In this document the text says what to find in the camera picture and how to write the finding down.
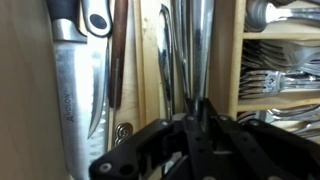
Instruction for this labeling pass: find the wooden kitchen drawer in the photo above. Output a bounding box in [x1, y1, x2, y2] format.
[0, 0, 144, 180]

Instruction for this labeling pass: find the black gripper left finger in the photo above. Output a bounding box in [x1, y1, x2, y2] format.
[89, 114, 214, 180]

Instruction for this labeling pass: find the stack of silver forks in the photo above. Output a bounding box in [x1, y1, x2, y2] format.
[238, 69, 320, 100]

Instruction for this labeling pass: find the stainless steel fork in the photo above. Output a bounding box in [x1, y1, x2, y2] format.
[237, 104, 320, 139]
[241, 39, 320, 73]

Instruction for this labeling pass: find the knife with silver black handle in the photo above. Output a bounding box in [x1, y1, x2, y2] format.
[81, 0, 114, 139]

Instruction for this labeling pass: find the brown handled kitchen tool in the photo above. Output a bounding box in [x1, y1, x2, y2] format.
[108, 0, 129, 109]

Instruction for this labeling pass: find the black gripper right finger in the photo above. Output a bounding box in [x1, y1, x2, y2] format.
[203, 98, 320, 180]

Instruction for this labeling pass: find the chef knife with black handle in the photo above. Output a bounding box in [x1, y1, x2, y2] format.
[44, 0, 111, 180]

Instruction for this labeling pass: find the metal skewer with spiral end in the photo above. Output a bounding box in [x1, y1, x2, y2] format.
[111, 58, 134, 148]

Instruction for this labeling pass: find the wooden cutlery organizer tray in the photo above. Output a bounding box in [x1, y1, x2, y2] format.
[133, 0, 320, 144]

